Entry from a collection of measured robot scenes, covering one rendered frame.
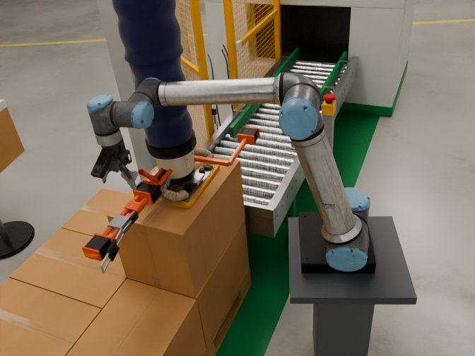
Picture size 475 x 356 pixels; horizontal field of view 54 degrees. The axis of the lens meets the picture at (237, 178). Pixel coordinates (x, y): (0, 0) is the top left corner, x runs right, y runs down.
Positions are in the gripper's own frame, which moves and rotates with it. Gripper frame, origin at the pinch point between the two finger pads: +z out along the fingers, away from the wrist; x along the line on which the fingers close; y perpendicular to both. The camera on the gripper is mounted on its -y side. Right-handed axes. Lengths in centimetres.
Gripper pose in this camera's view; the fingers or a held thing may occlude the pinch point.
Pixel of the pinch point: (119, 188)
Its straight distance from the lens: 184.0
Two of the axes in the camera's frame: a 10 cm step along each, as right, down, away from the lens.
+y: 3.9, -5.6, 7.3
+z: 0.8, 8.1, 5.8
